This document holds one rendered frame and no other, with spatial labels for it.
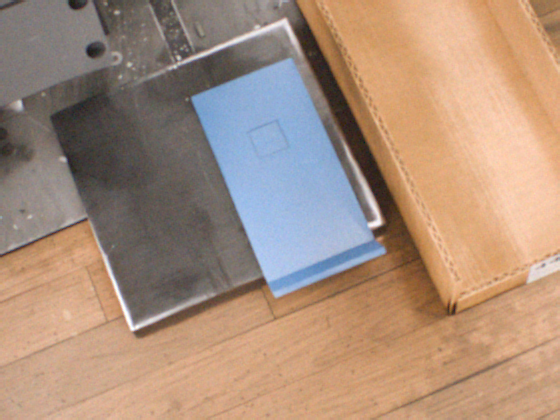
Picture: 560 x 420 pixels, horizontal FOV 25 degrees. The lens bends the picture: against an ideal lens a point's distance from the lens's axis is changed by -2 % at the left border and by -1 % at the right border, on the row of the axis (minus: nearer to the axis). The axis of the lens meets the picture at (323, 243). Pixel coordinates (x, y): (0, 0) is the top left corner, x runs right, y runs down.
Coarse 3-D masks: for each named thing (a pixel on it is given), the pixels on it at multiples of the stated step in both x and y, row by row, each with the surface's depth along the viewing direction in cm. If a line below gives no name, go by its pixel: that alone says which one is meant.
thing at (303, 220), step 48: (240, 96) 80; (288, 96) 80; (240, 144) 79; (288, 144) 79; (240, 192) 78; (288, 192) 78; (336, 192) 78; (288, 240) 77; (336, 240) 77; (288, 288) 73
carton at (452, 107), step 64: (320, 0) 77; (384, 0) 84; (448, 0) 84; (512, 0) 78; (384, 64) 83; (448, 64) 82; (512, 64) 82; (384, 128) 74; (448, 128) 81; (512, 128) 81; (448, 192) 80; (512, 192) 79; (448, 256) 71; (512, 256) 78
